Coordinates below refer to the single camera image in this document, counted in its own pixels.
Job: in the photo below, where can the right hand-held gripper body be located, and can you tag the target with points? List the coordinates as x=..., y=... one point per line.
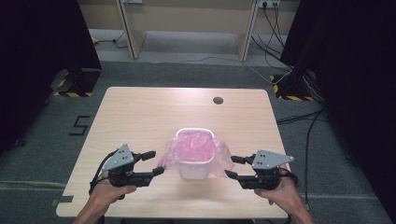
x=267, y=160

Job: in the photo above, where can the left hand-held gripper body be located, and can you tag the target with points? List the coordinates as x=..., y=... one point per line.
x=121, y=158

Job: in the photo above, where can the white plastic bin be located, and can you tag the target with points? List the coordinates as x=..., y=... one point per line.
x=194, y=171

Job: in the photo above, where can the white container with pink bag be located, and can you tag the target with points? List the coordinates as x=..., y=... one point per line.
x=194, y=146

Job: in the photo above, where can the person's right hand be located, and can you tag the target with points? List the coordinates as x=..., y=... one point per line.
x=285, y=194

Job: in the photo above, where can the person's left hand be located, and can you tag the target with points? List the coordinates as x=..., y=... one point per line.
x=106, y=194

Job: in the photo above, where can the black table grommet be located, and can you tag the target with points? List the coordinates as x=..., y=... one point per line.
x=218, y=100

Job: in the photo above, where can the grey tape strip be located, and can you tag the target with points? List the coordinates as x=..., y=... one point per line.
x=63, y=199

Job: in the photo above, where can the stand base with hazard tape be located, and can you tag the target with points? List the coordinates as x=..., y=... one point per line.
x=291, y=90
x=84, y=84

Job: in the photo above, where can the black curtain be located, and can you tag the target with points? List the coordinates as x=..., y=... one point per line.
x=351, y=77
x=37, y=46

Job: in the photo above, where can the light wooden desk frame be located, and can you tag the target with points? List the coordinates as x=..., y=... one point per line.
x=186, y=14

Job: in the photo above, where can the white wall socket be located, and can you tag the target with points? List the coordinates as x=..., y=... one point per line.
x=269, y=3

